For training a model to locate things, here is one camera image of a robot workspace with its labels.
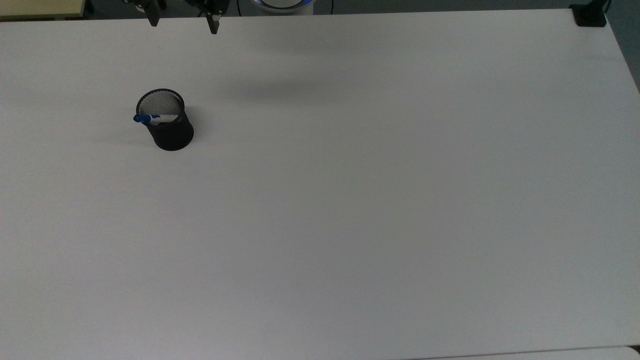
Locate black Franka gripper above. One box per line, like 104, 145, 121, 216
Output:
124, 0, 229, 35

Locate blue capped white marker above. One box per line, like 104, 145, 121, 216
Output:
133, 114, 179, 126

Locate black mesh pen cup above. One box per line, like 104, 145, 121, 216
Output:
135, 88, 195, 152

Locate beige side table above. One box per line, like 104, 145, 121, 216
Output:
0, 0, 87, 21

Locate black camera stand clamp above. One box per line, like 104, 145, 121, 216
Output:
570, 0, 612, 28

